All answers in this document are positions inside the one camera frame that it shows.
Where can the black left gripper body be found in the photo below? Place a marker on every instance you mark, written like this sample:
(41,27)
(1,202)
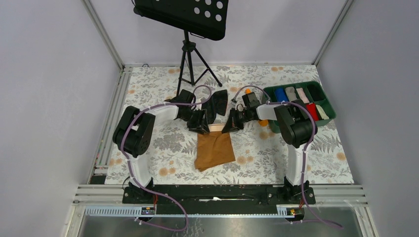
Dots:
(196,115)

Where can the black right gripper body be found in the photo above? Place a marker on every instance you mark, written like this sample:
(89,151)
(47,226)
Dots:
(244,114)

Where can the brown boxer underwear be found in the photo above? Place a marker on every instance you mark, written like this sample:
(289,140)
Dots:
(214,148)

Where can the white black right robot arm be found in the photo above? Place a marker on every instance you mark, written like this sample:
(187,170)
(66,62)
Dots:
(297,128)

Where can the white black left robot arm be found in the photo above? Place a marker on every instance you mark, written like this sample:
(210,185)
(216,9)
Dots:
(133,134)

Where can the black striped underwear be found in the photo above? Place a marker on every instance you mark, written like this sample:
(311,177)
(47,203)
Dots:
(216,105)

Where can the blue rolled underwear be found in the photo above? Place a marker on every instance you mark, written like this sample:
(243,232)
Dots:
(281,95)

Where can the light grey rolled underwear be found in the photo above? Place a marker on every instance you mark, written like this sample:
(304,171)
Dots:
(291,93)

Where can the pink rolled underwear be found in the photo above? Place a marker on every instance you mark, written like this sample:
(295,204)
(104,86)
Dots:
(302,95)

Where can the red rolled underwear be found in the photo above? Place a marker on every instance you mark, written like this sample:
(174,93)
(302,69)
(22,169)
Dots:
(311,107)

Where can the cream rolled underwear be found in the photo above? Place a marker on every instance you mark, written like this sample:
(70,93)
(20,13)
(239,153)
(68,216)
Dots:
(322,112)

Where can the orange rolled cloth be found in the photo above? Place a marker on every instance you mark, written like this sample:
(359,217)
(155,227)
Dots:
(262,123)

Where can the floral patterned table mat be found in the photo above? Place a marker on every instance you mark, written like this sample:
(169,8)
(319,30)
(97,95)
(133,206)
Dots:
(261,156)

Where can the green divided organizer tray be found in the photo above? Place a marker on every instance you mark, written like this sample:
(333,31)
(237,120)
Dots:
(315,94)

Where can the black music stand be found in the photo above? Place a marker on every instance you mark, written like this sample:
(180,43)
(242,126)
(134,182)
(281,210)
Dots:
(205,19)

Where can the black mounting base rail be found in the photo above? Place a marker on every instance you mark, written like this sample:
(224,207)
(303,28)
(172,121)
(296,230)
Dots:
(214,199)

